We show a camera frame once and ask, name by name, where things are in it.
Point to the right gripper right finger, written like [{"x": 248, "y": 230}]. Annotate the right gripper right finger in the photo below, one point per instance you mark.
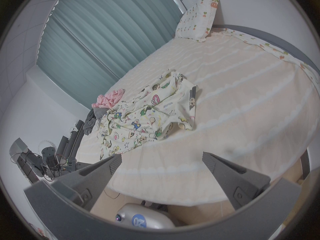
[{"x": 235, "y": 181}]

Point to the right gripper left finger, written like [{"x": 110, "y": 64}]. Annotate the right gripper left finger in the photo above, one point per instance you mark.
[{"x": 85, "y": 184}]

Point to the white printed pyjama top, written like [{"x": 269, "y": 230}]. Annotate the white printed pyjama top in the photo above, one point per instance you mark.
[{"x": 150, "y": 114}]

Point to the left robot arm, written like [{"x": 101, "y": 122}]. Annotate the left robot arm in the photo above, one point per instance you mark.
[{"x": 48, "y": 156}]

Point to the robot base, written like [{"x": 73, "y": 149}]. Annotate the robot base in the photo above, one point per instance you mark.
[{"x": 147, "y": 219}]

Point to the bed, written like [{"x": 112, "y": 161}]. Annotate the bed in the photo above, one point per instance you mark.
[{"x": 237, "y": 96}]

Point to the dark grey garment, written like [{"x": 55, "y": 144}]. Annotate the dark grey garment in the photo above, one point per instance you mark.
[{"x": 88, "y": 129}]

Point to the grey and white knit garment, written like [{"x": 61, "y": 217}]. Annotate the grey and white knit garment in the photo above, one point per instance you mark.
[{"x": 99, "y": 112}]

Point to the pink garment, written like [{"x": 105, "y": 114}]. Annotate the pink garment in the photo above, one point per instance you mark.
[{"x": 110, "y": 99}]

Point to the blue-green curtain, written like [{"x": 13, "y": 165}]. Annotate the blue-green curtain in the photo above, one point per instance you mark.
[{"x": 100, "y": 39}]

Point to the white printed pillow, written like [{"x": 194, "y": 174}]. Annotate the white printed pillow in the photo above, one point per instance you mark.
[{"x": 197, "y": 19}]

